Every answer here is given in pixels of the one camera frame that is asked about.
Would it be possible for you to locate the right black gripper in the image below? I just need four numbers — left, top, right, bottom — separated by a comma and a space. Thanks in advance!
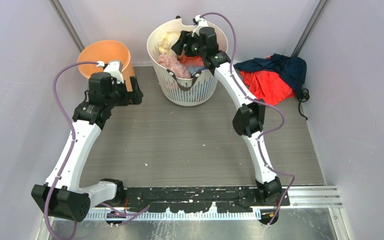
170, 31, 205, 59

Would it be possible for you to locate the pale yellow trash bag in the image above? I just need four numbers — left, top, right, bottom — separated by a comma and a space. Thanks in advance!
157, 30, 181, 56

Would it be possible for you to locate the white slotted laundry basket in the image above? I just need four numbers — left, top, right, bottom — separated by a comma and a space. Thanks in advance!
147, 17, 228, 107

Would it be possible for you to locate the orange plastic trash bin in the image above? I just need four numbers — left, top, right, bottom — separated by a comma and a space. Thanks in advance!
77, 40, 136, 92

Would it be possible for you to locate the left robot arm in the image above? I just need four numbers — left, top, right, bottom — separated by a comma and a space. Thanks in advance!
31, 72, 144, 222

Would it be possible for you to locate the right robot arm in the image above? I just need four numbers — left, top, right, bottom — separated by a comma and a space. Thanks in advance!
171, 26, 284, 206

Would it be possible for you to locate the red plastic trash bag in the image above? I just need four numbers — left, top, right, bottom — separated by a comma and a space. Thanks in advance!
179, 55, 205, 68

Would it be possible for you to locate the pink plastic trash bag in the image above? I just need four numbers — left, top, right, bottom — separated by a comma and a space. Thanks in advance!
157, 54, 191, 79

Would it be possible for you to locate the blue plastic trash bag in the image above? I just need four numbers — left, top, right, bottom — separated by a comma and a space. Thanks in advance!
186, 65, 207, 77

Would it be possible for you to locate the red cloth garment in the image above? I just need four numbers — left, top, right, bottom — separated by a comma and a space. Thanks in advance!
234, 54, 296, 106

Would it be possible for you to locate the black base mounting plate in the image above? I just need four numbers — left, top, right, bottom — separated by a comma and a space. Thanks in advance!
106, 186, 290, 214

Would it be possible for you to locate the navy blue cloth garment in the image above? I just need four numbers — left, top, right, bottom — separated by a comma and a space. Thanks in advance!
233, 53, 307, 99

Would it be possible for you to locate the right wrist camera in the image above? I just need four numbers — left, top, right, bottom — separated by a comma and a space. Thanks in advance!
191, 15, 209, 37

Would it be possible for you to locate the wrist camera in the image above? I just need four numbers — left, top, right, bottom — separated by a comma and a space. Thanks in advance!
191, 15, 209, 37
103, 60, 125, 84

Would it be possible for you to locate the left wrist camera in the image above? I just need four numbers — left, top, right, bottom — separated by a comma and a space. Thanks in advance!
103, 60, 125, 84

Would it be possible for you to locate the black cord on floor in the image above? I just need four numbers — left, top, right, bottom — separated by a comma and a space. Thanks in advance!
295, 86, 311, 121

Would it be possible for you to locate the aluminium rail frame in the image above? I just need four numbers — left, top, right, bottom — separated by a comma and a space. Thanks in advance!
41, 186, 343, 222

